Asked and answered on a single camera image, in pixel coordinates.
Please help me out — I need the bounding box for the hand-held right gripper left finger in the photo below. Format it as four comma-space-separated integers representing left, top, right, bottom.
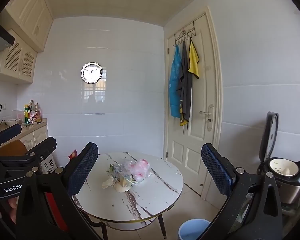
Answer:
15, 142, 102, 240

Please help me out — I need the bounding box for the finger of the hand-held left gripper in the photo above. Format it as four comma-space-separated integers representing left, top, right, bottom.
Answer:
0, 123, 22, 156
0, 137, 57, 165

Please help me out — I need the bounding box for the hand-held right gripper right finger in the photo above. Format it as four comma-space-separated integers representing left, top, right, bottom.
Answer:
196, 143, 283, 240

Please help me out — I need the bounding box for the pile of trash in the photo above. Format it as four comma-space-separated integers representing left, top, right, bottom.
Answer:
122, 159, 151, 182

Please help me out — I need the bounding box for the blue plastic bin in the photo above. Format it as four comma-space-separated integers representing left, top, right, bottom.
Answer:
178, 219, 212, 240

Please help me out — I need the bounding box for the person's left hand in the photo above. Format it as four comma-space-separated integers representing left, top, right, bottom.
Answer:
0, 196, 18, 224

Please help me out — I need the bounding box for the white bowl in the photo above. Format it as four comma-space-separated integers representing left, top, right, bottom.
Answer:
5, 118, 22, 127

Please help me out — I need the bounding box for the cream counter cabinet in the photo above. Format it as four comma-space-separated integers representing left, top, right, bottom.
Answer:
0, 119, 49, 155

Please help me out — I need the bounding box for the wooden chair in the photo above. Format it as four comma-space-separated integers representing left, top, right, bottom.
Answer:
0, 140, 28, 157

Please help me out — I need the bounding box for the printed white sack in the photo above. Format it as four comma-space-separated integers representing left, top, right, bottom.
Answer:
40, 154, 68, 232

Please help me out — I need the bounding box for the white panel door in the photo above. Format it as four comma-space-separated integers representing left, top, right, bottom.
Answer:
164, 6, 223, 202

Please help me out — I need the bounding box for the round marble table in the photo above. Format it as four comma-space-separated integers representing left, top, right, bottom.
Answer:
71, 152, 184, 240

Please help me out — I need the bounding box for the steel rice cooker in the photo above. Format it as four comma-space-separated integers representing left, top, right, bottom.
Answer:
256, 111, 300, 204

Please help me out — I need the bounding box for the lattice door cabinet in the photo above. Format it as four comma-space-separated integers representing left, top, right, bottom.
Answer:
0, 29, 38, 83

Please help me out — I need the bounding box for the metal storage rack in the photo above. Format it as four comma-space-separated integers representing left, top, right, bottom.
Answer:
281, 195, 300, 230

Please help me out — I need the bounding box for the dark grey apron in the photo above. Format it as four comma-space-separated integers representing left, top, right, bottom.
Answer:
177, 40, 192, 127

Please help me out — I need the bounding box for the blue apron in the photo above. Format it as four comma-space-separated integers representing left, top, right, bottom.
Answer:
169, 44, 183, 118

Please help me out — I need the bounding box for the yellow cloth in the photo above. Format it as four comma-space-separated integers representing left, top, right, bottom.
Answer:
188, 39, 200, 79

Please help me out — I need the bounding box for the cream upper cabinet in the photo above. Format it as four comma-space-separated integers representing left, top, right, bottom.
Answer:
4, 0, 53, 53

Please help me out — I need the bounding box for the metal door hook rack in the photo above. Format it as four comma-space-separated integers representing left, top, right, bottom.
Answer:
174, 21, 196, 47

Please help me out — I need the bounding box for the metal door handle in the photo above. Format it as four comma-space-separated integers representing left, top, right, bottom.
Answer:
199, 103, 214, 132

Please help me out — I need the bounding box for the round wall clock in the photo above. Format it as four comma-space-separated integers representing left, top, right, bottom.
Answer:
80, 62, 103, 83

